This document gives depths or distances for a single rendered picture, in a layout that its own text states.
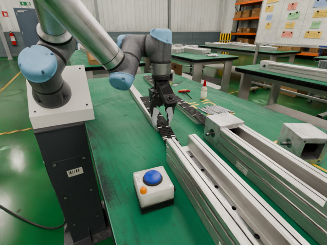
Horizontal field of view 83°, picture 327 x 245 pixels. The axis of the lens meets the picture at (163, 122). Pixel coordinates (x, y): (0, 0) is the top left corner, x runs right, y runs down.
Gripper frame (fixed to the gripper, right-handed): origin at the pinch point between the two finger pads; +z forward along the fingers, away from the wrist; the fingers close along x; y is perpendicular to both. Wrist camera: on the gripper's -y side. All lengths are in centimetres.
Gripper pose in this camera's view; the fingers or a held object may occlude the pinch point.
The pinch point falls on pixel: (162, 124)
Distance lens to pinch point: 75.9
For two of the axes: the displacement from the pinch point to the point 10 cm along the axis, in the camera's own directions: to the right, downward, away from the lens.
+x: -9.4, 1.4, -3.2
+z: -0.1, 9.0, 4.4
